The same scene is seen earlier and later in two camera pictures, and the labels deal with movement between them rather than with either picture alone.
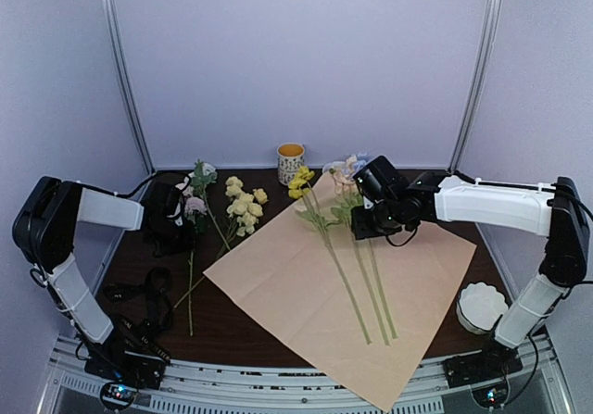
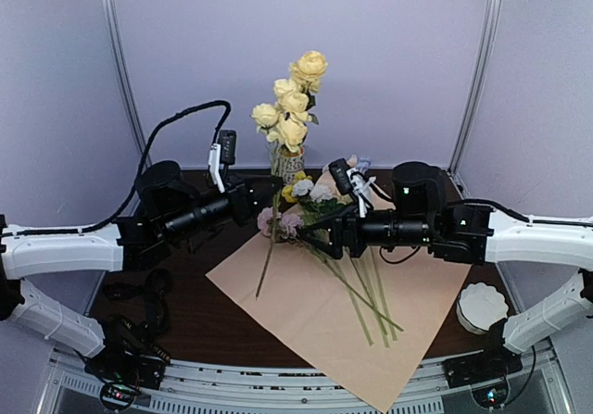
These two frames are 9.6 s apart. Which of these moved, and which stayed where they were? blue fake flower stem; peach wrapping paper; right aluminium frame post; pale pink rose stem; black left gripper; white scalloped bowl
Moved: pale pink rose stem; black left gripper
Stayed: right aluminium frame post; blue fake flower stem; peach wrapping paper; white scalloped bowl
